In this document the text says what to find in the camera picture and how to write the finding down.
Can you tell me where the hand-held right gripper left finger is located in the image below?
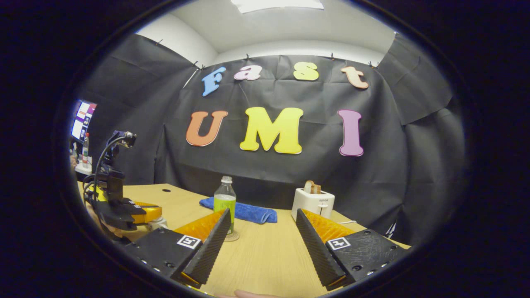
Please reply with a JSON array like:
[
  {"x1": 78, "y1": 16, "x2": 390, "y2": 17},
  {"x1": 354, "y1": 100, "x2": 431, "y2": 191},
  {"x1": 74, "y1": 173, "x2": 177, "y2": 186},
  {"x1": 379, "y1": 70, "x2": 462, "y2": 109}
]
[{"x1": 123, "y1": 208, "x2": 232, "y2": 290}]

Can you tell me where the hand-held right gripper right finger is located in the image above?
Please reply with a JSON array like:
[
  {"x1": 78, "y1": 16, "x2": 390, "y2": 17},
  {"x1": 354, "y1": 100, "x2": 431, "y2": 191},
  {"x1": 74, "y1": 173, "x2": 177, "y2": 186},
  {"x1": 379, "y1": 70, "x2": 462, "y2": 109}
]
[{"x1": 296, "y1": 208, "x2": 410, "y2": 291}]

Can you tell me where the white teacup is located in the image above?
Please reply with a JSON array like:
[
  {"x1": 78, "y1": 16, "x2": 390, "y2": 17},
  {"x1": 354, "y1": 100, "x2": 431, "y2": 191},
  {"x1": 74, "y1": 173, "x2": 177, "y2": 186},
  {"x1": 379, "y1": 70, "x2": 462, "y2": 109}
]
[{"x1": 146, "y1": 216, "x2": 169, "y2": 231}]

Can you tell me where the green label water bottle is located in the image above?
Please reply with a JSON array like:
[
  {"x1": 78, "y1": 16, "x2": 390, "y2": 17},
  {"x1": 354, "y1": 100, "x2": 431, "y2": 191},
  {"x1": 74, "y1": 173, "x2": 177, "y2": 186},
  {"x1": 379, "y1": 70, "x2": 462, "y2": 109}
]
[{"x1": 214, "y1": 175, "x2": 237, "y2": 235}]

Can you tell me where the white toaster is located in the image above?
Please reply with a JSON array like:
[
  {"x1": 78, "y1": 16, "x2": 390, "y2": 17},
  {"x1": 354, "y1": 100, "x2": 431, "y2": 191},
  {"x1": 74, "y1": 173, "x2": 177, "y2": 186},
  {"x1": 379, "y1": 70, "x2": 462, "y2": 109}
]
[{"x1": 291, "y1": 188, "x2": 335, "y2": 222}]

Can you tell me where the blue towel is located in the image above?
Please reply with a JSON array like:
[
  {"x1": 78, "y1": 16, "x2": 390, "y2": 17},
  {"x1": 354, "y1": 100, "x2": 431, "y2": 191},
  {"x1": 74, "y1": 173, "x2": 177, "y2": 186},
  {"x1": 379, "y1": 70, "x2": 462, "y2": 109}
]
[{"x1": 199, "y1": 197, "x2": 278, "y2": 224}]

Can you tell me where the computer monitor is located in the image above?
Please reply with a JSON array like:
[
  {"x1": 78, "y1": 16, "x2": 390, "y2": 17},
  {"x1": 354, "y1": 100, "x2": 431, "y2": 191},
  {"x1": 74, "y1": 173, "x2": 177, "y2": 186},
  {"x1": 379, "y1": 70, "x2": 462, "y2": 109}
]
[{"x1": 71, "y1": 99, "x2": 98, "y2": 143}]

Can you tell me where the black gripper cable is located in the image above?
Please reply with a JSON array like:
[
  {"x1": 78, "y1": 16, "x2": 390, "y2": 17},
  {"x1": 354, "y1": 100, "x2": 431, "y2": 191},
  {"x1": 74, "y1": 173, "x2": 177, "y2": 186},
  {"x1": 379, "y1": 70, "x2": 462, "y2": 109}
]
[{"x1": 83, "y1": 135, "x2": 127, "y2": 207}]

